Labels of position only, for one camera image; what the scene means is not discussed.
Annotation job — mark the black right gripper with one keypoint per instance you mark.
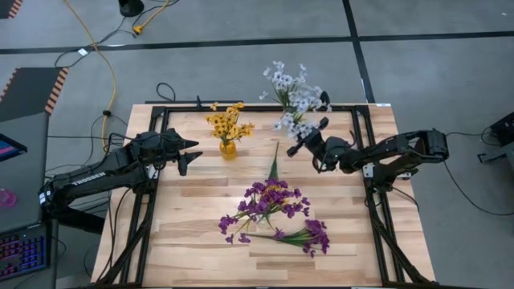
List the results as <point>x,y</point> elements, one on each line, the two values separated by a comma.
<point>321,144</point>

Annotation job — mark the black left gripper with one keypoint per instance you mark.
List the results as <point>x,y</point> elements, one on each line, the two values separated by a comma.
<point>170,146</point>

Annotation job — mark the purple artificial flower bunch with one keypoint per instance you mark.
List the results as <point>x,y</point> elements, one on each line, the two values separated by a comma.
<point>257,206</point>
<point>315,237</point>
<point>297,208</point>

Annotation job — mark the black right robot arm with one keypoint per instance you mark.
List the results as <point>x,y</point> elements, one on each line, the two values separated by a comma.
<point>401,148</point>

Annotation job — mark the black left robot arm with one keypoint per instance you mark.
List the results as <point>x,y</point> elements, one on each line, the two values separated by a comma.
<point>92,178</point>

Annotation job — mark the yellow glass vase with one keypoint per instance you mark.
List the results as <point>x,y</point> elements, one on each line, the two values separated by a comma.
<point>227,150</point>

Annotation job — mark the tall clear glass vase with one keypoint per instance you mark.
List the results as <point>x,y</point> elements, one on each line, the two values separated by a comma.
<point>263,225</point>

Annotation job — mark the black floor tape strip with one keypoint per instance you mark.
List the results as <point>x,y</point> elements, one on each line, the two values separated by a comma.
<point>241,42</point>
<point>362,72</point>

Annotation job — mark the white floor tag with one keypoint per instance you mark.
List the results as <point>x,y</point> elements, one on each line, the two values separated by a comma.
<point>82,51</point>

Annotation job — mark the black round stand base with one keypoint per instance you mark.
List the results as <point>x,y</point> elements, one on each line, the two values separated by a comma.
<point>130,7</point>

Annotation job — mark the grey desk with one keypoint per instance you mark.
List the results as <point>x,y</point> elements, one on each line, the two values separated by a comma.
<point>24,176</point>

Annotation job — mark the large black orange-striped mat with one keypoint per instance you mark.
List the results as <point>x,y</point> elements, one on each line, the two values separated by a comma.
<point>28,92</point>

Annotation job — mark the small black screen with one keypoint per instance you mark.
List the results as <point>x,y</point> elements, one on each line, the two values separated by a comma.
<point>10,149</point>

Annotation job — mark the black equipment box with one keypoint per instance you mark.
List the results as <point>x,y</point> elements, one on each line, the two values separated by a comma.
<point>504,128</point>

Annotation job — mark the black backlit keyboard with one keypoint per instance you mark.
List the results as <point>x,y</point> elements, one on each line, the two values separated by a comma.
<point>22,253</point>

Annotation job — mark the small black orange-striped mat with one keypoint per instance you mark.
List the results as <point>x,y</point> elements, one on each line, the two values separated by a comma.
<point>6,6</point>

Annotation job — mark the black metal table frame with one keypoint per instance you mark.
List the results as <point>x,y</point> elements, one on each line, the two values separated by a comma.
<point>345,108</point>

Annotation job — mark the large black frame clamp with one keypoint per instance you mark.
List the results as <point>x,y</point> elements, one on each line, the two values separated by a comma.
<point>326,98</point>

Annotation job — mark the small black frame clamp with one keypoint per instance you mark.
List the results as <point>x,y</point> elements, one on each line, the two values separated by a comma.
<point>198,102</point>

